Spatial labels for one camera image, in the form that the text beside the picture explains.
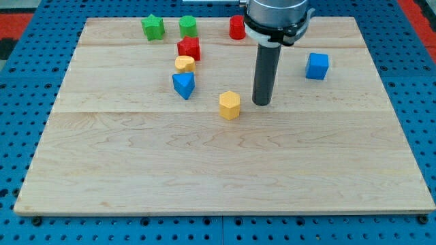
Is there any red star block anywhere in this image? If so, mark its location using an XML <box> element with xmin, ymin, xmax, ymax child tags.
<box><xmin>176</xmin><ymin>36</ymin><xmax>201</xmax><ymax>61</ymax></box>

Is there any red cylinder block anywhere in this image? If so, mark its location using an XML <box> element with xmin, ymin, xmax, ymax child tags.
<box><xmin>229</xmin><ymin>15</ymin><xmax>246</xmax><ymax>40</ymax></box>

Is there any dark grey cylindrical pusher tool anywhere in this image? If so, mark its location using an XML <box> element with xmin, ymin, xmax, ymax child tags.
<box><xmin>252</xmin><ymin>44</ymin><xmax>281</xmax><ymax>106</ymax></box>

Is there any yellow hexagon block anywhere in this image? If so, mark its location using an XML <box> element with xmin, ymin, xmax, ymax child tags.
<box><xmin>219</xmin><ymin>91</ymin><xmax>240</xmax><ymax>120</ymax></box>

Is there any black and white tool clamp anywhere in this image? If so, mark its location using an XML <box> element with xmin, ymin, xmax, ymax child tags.
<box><xmin>243</xmin><ymin>8</ymin><xmax>315</xmax><ymax>48</ymax></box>

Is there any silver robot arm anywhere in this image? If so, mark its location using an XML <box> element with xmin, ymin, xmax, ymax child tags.
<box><xmin>247</xmin><ymin>0</ymin><xmax>309</xmax><ymax>28</ymax></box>

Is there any blue triangle block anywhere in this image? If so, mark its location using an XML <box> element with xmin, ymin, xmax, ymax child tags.
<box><xmin>172</xmin><ymin>72</ymin><xmax>195</xmax><ymax>100</ymax></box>

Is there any light wooden board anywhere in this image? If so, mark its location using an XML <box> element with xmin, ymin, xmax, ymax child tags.
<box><xmin>14</xmin><ymin>17</ymin><xmax>435</xmax><ymax>216</ymax></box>

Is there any yellow heart block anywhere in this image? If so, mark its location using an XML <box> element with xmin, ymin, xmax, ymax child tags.
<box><xmin>174</xmin><ymin>55</ymin><xmax>196</xmax><ymax>73</ymax></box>

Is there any green cylinder block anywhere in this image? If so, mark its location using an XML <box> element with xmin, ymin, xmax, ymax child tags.
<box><xmin>178</xmin><ymin>16</ymin><xmax>198</xmax><ymax>38</ymax></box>

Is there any blue cube block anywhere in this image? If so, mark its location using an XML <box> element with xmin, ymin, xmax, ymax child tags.
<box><xmin>305</xmin><ymin>53</ymin><xmax>329</xmax><ymax>80</ymax></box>

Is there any green star block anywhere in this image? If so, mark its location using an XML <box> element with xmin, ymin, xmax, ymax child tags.
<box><xmin>141</xmin><ymin>14</ymin><xmax>165</xmax><ymax>41</ymax></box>

